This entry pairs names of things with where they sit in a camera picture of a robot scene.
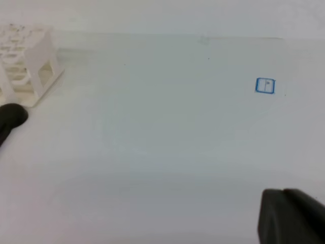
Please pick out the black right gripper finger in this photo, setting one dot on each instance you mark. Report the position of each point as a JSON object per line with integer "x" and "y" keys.
{"x": 290, "y": 216}

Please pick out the white test tube rack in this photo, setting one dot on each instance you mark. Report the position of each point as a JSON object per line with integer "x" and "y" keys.
{"x": 29, "y": 64}

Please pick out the blue square marking sticker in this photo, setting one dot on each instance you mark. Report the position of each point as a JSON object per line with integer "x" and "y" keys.
{"x": 265, "y": 85}

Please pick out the black scoop tool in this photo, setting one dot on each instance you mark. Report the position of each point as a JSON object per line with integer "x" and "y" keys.
{"x": 12, "y": 116}

